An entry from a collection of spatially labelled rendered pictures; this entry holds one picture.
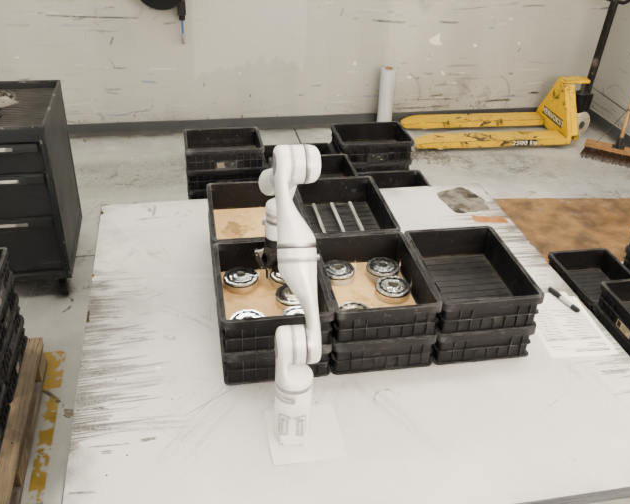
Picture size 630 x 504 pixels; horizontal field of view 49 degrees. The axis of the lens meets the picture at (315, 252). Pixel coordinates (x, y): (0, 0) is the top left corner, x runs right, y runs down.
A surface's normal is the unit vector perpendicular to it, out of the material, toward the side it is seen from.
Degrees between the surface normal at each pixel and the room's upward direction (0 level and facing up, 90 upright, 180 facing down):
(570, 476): 0
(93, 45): 90
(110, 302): 0
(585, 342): 0
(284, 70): 90
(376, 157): 90
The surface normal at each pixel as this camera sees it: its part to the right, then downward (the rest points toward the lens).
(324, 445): 0.04, -0.85
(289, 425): 0.00, 0.52
